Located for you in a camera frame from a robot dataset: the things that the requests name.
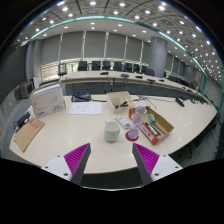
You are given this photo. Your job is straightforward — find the row of black office chairs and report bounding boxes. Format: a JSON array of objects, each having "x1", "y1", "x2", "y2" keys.
[{"x1": 77, "y1": 60, "x2": 156, "y2": 77}]

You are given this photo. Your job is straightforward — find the white ceramic mug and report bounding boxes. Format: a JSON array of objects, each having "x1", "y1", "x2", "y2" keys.
[{"x1": 103, "y1": 120, "x2": 121, "y2": 143}]

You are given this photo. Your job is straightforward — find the white printed cardboard box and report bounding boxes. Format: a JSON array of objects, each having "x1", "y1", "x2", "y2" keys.
[{"x1": 29, "y1": 83, "x2": 67, "y2": 119}]

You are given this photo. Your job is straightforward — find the black flat device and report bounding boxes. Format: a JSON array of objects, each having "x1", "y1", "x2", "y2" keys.
[{"x1": 14, "y1": 111, "x2": 32, "y2": 129}]

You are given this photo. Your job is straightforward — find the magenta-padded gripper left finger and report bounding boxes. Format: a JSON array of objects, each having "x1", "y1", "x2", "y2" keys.
[{"x1": 40, "y1": 142, "x2": 92, "y2": 186}]

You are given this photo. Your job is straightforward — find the round recessed ceiling lights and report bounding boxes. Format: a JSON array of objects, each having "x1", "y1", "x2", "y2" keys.
[{"x1": 19, "y1": 0, "x2": 224, "y2": 78}]

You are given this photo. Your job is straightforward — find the black desk microphones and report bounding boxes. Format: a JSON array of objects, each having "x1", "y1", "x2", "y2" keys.
[{"x1": 99, "y1": 70, "x2": 186, "y2": 108}]

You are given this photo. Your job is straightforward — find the long curved conference desk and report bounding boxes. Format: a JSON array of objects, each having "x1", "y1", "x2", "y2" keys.
[{"x1": 59, "y1": 70, "x2": 204, "y2": 101}]

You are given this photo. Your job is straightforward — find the small beige open box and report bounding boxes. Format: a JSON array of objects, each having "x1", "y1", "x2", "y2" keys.
[{"x1": 106, "y1": 90, "x2": 136, "y2": 115}]

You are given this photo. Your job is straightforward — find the white rectangular remote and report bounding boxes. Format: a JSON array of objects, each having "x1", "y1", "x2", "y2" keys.
[{"x1": 114, "y1": 114, "x2": 132, "y2": 130}]

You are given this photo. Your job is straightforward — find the flat brown cardboard envelope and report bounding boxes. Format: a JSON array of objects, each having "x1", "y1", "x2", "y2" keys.
[{"x1": 13, "y1": 117, "x2": 46, "y2": 153}]

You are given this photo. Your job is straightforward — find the black marker pen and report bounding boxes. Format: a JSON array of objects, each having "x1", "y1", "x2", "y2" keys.
[
  {"x1": 151, "y1": 123, "x2": 162, "y2": 136},
  {"x1": 144, "y1": 122, "x2": 158, "y2": 137}
]

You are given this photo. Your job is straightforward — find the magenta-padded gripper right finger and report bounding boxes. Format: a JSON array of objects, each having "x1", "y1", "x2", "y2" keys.
[{"x1": 131, "y1": 142, "x2": 184, "y2": 186}]

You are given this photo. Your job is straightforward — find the clear plastic water bottle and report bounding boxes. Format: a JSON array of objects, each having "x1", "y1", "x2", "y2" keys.
[{"x1": 127, "y1": 103, "x2": 148, "y2": 141}]

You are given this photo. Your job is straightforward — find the grey boxy monitor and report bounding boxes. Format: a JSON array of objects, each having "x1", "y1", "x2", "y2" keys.
[{"x1": 19, "y1": 81, "x2": 35, "y2": 99}]

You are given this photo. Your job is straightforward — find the black desk telephone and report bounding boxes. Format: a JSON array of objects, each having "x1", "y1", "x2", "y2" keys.
[{"x1": 71, "y1": 91, "x2": 92, "y2": 103}]

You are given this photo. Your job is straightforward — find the white printed paper sheet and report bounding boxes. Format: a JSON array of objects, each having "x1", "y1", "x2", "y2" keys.
[{"x1": 67, "y1": 101, "x2": 103, "y2": 116}]

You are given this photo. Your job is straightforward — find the red-sided open cardboard box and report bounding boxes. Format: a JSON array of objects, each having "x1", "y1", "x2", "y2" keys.
[{"x1": 128, "y1": 105, "x2": 175, "y2": 146}]

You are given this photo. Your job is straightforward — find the flat round red coaster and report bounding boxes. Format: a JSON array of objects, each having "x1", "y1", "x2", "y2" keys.
[{"x1": 125, "y1": 130, "x2": 140, "y2": 142}]

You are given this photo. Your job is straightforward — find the green whiteboard eraser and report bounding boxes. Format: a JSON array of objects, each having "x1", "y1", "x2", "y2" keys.
[{"x1": 148, "y1": 113, "x2": 157, "y2": 125}]

